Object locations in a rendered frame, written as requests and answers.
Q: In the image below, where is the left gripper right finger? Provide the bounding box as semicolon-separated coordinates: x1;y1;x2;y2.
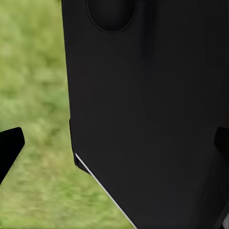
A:
214;127;229;165

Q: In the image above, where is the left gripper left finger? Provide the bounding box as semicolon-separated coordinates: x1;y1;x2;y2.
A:
0;127;25;184

